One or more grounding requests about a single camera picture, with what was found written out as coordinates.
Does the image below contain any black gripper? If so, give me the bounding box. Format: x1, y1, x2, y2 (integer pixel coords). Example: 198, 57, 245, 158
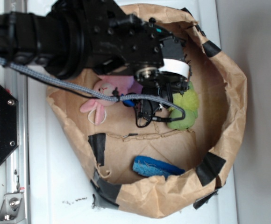
88, 14, 191, 126

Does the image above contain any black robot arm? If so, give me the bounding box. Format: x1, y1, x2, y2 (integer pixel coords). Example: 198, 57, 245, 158
0, 0, 191, 124

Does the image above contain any pink plush toy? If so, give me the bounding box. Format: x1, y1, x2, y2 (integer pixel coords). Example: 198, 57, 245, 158
79, 75, 143, 126

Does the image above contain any green plush toy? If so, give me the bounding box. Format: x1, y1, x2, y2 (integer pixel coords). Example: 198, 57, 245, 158
167, 81, 200, 131

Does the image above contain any blue sponge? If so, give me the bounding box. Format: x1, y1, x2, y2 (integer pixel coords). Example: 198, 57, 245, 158
133, 155, 185, 178

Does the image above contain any brown paper bag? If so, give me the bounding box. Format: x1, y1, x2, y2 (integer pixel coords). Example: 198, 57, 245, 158
47, 4, 247, 218

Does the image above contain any grey braided cable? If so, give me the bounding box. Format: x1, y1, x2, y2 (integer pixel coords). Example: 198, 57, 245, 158
0, 56, 186, 122

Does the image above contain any aluminium rail frame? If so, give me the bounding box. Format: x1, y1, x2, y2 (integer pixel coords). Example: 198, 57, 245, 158
0, 69, 30, 224

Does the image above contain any metal corner bracket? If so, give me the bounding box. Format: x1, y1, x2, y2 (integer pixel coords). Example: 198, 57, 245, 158
0, 193, 25, 224

